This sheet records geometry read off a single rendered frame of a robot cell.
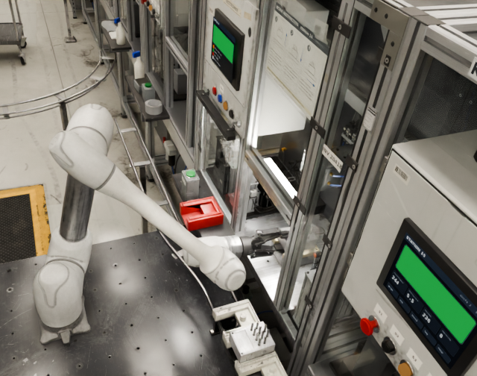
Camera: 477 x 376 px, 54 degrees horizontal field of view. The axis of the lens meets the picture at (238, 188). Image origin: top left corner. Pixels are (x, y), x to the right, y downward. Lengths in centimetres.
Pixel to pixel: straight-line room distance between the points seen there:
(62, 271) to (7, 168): 224
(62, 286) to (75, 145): 58
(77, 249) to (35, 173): 203
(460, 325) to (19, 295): 168
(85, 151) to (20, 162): 260
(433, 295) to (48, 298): 130
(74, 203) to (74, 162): 35
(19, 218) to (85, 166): 208
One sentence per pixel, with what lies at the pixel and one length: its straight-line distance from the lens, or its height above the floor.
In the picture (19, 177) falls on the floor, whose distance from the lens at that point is 386.
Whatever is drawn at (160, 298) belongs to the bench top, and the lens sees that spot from 203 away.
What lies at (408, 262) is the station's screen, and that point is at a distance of 99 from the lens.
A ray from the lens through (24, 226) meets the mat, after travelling 342.
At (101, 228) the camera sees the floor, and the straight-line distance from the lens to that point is 331.
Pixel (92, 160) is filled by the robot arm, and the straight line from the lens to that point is 143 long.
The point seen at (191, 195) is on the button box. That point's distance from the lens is 209.
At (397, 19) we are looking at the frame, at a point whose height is 201.
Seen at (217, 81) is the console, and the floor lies 146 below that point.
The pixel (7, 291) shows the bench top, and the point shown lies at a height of 68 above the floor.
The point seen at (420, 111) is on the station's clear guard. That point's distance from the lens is 98.
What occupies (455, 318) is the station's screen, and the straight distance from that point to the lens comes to 95.
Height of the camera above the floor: 230
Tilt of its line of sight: 39 degrees down
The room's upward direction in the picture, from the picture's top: 7 degrees clockwise
